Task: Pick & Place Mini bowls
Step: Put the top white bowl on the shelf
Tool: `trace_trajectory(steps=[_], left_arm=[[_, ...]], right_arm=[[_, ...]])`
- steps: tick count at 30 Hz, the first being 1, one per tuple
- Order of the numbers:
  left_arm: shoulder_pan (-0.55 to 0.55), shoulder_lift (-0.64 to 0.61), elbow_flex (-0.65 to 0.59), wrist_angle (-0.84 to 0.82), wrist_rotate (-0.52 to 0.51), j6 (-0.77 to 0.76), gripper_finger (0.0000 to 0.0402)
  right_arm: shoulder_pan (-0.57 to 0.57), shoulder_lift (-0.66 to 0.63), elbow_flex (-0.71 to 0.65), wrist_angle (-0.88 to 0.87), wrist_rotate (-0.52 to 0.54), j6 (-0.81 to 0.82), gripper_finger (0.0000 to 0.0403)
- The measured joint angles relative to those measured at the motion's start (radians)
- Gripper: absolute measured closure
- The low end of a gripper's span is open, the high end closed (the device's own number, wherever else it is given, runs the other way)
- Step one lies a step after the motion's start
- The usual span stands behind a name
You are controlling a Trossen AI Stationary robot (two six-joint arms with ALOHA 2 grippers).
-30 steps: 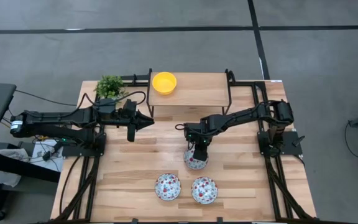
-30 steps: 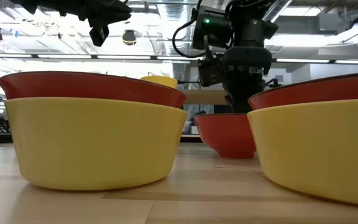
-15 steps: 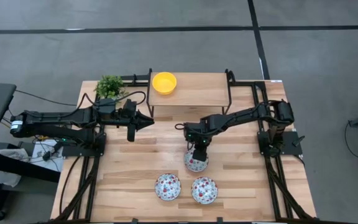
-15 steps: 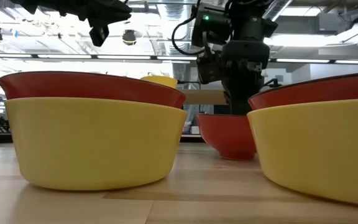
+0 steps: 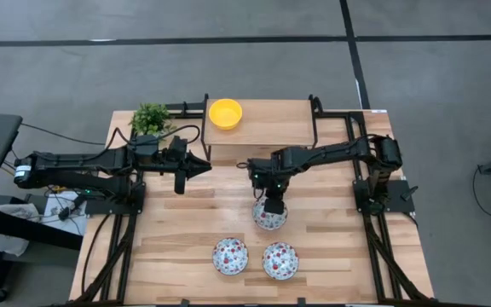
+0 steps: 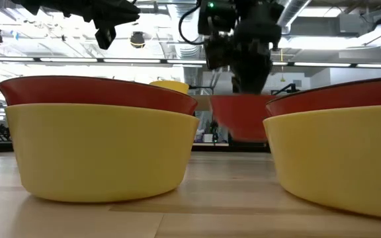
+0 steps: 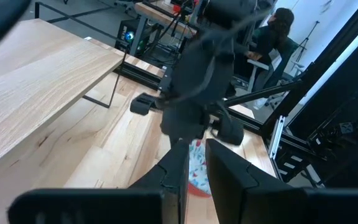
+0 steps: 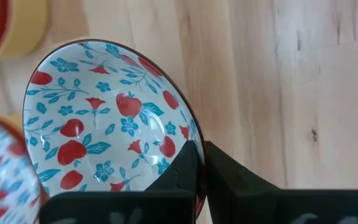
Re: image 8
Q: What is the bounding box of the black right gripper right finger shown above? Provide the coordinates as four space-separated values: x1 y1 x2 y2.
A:
204 141 358 224

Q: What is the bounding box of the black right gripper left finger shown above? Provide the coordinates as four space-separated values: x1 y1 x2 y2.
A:
39 139 201 224

